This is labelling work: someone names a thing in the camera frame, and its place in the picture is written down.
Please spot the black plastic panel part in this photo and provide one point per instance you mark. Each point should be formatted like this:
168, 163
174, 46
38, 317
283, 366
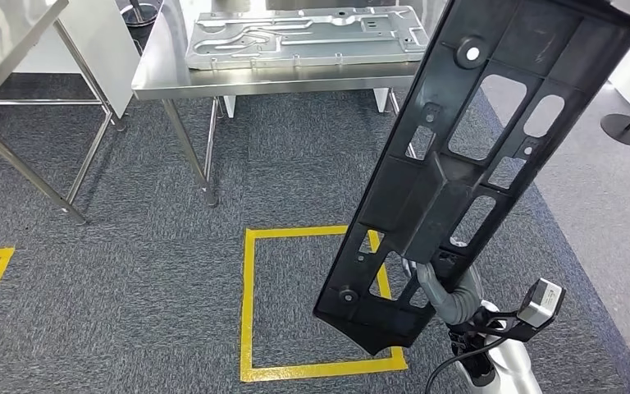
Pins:
434, 201

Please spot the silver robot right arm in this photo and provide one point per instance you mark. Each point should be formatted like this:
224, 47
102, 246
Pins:
510, 364

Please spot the stainless steel workbench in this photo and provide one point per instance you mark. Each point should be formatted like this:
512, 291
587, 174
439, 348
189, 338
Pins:
163, 71

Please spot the silver stamped metal plate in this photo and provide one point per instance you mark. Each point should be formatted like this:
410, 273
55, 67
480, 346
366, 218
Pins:
304, 38

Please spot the stainless steel side table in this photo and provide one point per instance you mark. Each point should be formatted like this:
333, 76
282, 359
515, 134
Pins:
0, 38

